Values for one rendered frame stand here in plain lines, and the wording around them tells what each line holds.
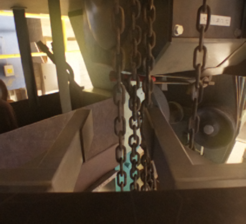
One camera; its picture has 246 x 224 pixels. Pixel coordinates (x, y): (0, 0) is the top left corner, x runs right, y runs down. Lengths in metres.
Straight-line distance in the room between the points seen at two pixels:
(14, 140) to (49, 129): 0.13
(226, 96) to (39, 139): 1.11
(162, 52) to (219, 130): 0.97
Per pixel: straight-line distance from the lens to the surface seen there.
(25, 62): 1.02
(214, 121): 1.23
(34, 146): 0.73
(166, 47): 0.33
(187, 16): 0.34
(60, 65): 0.71
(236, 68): 0.65
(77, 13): 1.04
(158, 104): 1.21
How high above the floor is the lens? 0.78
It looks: 18 degrees up
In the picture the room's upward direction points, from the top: 179 degrees clockwise
